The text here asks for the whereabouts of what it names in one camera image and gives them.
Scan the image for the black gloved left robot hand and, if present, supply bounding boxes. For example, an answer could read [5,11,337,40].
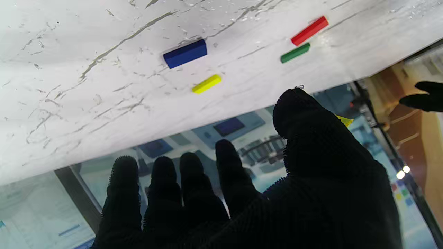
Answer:
[399,81,443,113]

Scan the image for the red domino block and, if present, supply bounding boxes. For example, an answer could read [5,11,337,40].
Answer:
[291,16,329,46]

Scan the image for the green domino block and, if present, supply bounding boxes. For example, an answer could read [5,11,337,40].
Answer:
[280,43,311,64]

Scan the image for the printed laboratory backdrop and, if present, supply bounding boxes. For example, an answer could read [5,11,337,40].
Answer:
[0,81,437,249]

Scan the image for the blue domino block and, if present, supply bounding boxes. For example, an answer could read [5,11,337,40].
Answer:
[163,39,208,69]

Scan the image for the yellow domino block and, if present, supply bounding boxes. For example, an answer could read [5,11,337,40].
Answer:
[192,74,222,94]

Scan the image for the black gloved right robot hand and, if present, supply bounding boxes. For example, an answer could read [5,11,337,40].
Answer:
[92,87,404,249]

